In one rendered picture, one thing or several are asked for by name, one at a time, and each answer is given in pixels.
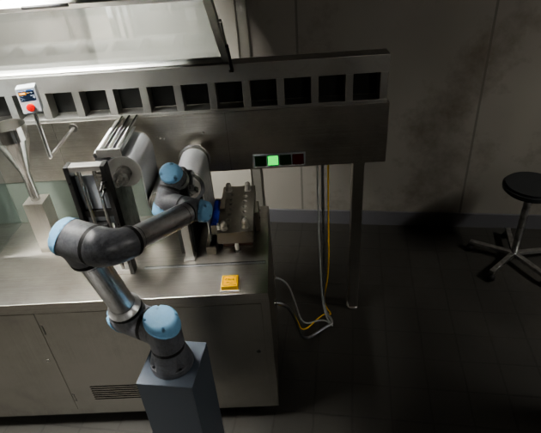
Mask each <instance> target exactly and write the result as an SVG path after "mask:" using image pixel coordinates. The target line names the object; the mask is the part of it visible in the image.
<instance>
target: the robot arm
mask: <svg viewBox="0 0 541 433"><path fill-rule="evenodd" d="M192 172H193V175H192ZM159 174H160V177H161V180H160V184H159V187H158V190H157V194H156V196H155V201H154V203H153V207H152V214H153V215H154V216H152V217H150V218H148V219H146V220H144V221H142V222H140V223H137V224H135V225H133V226H131V225H125V226H123V227H121V228H108V227H104V226H101V225H98V224H95V223H90V222H86V221H83V220H81V219H79V218H76V217H75V218H73V217H65V218H62V219H60V220H59V221H57V222H56V223H55V224H54V226H53V227H52V229H51V231H50V233H49V237H48V241H47V243H48V247H49V249H50V251H51V252H52V253H54V254H55V255H57V256H61V257H63V258H64V259H65V260H66V262H67V263H68V264H69V266H70V267H71V268H72V269H73V270H74V271H78V272H81V273H82V274H83V275H84V277H85V278H86V279H87V280H88V281H89V283H90V284H91V285H92V287H93V288H94V290H95V291H96V292H97V294H98V295H99V296H100V298H101V299H102V301H103V302H104V303H105V304H106V305H107V307H108V309H107V312H106V315H107V317H106V321H107V323H108V325H109V326H110V327H111V328H112V329H113V330H115V331H116V332H120V333H123V334H126V335H128V336H131V337H133V338H136V339H139V340H141V341H143V342H145V343H148V344H149V345H150V349H151V351H152V352H151V358H150V367H151V369H152V372H153V374H154V375H155V376H157V377H158V378H160V379H163V380H173V379H177V378H179V377H181V376H182V375H184V374H186V373H187V372H188V371H189V370H190V368H191V366H192V365H193V362H194V356H193V353H192V350H191V347H190V346H189V345H188V344H187V343H186V342H185V339H184V335H183V332H182V327H181V321H180V318H179V316H178V313H177V312H176V310H175V309H174V308H172V307H170V306H168V305H160V306H157V305H155V306H153V307H150V306H148V305H145V304H144V303H143V302H142V300H141V299H140V297H139V296H138V295H137V294H136V293H133V292H130V291H129V289H128V288H127V286H126V285H125V283H124V281H123V280H122V278H121V277H120V275H119V274H118V273H117V271H116V270H115V268H114V267H113V266H114V265H119V264H122V263H124V262H126V261H129V260H131V259H134V258H136V257H137V256H139V255H140V254H142V253H143V250H144V248H146V247H148V246H150V245H152V244H154V243H156V242H158V241H160V240H161V239H163V238H165V237H167V236H169V235H171V234H173V233H174V232H176V231H178V230H180V229H182V228H184V227H186V226H187V225H189V224H191V223H194V222H196V221H198V222H202V223H206V222H208V221H209V220H210V219H211V216H212V213H213V207H212V204H211V202H209V201H206V200H202V199H199V198H192V197H191V196H190V193H191V194H195V193H197V192H198V187H196V186H195V180H194V179H193V178H195V176H194V171H193V170H192V169H186V168H185V167H181V166H179V165H178V164H175V163H173V162H168V163H165V164H164V165H162V166H161V169H160V172H159ZM192 177H193V178H192Z"/></svg>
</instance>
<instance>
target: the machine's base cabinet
mask: <svg viewBox="0 0 541 433"><path fill-rule="evenodd" d="M273 275H274V266H273V255H272V244H271V223H270V212H269V300H259V301H241V302H206V303H187V304H169V305H168V306H170V307H172V308H174V309H175V310H176V312H177V313H178V316H179V318H180V321H181V327H182V332H183V335H184V339H185V341H191V342H205V343H207V347H208V351H209V355H210V363H211V368H212V372H213V376H214V381H215V385H216V393H217V398H218V402H219V406H220V409H226V408H247V407H261V408H265V407H268V406H279V388H278V338H277V306H275V305H274V300H276V288H275V279H273ZM107 309H108V308H80V309H62V310H44V311H26V312H8V313H0V418H11V417H32V416H54V415H76V414H97V413H119V412H120V413H126V412H146V411H145V408H144V405H143V402H142V399H141V396H140V393H139V391H138V388H137V380H138V377H139V375H140V374H141V372H142V369H143V366H144V364H145V362H146V360H147V357H148V355H149V352H150V350H151V349H150V345H149V344H148V343H145V342H143V341H141V340H139V339H136V338H133V337H131V336H128V335H126V334H123V333H120V332H116V331H115V330H113V329H112V328H111V327H110V326H109V325H108V323H107V321H106V317H107V315H106V312H107Z"/></svg>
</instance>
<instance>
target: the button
mask: <svg viewBox="0 0 541 433"><path fill-rule="evenodd" d="M221 288H222V290H237V289H238V288H239V275H232V276H222V285H221Z"/></svg>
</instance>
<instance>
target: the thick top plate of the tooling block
mask: <svg viewBox="0 0 541 433"><path fill-rule="evenodd" d="M251 188H252V190H251V191H250V192H246V191H245V190H244V189H245V186H232V189H233V191H232V192H226V187H223V194H222V197H223V198H226V200H227V202H226V208H225V211H220V216H219V221H218V223H220V222H221V221H222V220H223V221H225V222H226V224H227V226H228V230H227V231H221V230H217V232H216V234H217V240H218V244H230V243H247V242H254V229H255V217H254V203H255V201H256V188H255V186H251ZM243 218H246V219H247V221H248V224H249V228H248V229H243V228H242V227H241V223H242V219H243Z"/></svg>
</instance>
